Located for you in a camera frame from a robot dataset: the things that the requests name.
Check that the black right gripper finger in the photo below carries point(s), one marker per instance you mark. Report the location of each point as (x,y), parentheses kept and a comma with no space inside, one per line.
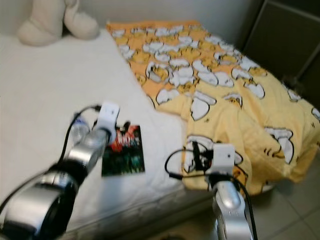
(194,152)

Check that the dark cover book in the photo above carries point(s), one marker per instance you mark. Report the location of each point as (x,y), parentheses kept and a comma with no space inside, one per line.
(127,157)

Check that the yellow cartoon egg blanket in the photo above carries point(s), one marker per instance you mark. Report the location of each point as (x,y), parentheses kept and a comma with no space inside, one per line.
(230,100)

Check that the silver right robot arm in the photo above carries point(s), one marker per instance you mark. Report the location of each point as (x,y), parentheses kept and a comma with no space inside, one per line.
(227,200)

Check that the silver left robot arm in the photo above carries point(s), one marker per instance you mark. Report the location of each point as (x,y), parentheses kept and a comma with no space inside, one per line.
(60,185)

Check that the white quilted mattress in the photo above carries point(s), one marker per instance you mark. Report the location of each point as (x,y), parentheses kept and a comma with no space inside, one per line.
(40,90)

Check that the beige plush toy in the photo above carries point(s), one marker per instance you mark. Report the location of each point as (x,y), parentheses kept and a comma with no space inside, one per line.
(40,27)

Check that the dark cabinet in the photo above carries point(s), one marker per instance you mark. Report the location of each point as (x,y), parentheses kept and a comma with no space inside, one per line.
(280,40)

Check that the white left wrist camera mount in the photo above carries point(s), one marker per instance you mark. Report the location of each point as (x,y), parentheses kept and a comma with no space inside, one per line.
(109,115)

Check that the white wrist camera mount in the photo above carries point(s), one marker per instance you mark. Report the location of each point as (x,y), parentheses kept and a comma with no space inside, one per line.
(225,157)
(109,115)

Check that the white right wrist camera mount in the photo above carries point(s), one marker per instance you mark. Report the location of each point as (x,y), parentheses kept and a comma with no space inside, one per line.
(225,157)

